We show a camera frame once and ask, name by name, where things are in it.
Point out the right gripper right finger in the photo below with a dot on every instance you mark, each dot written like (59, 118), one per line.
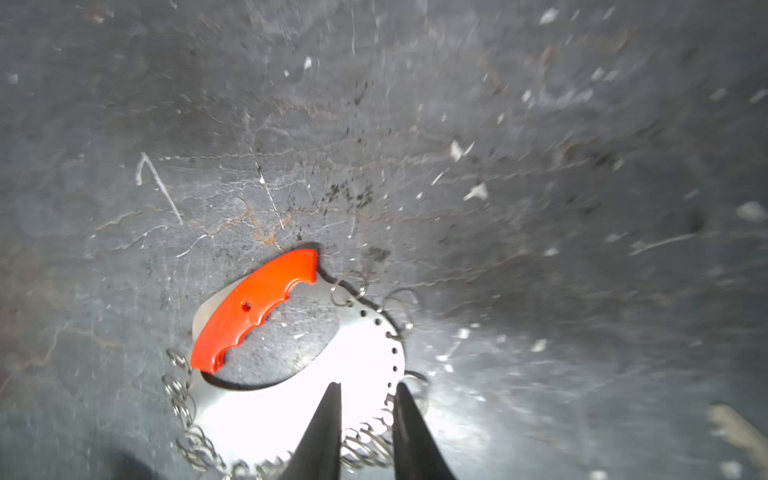
(416, 454)

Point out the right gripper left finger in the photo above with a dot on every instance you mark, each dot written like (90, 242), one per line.
(317, 456)

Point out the metal keyring holder red handle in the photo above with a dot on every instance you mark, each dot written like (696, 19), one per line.
(246, 420)

